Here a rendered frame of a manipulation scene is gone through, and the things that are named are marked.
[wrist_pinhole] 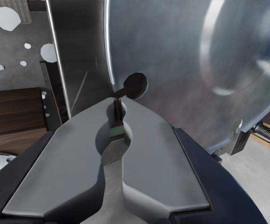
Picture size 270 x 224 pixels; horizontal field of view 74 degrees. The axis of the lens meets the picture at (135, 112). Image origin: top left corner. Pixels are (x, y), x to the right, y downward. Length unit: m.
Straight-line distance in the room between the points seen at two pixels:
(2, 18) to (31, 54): 0.67
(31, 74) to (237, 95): 0.84
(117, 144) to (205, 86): 0.23
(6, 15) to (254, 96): 0.30
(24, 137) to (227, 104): 0.58
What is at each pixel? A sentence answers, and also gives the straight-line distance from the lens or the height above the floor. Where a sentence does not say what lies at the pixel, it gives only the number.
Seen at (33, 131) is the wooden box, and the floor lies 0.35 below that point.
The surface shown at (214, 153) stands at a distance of 0.27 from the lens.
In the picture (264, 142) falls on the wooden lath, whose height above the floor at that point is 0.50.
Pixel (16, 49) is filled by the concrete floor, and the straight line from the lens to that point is 0.92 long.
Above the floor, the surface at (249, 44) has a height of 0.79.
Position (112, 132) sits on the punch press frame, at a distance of 0.33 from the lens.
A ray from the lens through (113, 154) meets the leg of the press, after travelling 0.38.
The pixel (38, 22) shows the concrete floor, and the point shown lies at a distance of 0.90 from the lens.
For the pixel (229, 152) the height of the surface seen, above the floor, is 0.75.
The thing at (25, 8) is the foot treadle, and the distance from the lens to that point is 0.73.
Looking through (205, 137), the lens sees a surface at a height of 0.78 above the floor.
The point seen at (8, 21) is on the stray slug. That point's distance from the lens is 0.25.
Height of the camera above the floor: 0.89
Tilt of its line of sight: 49 degrees down
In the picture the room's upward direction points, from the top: 136 degrees clockwise
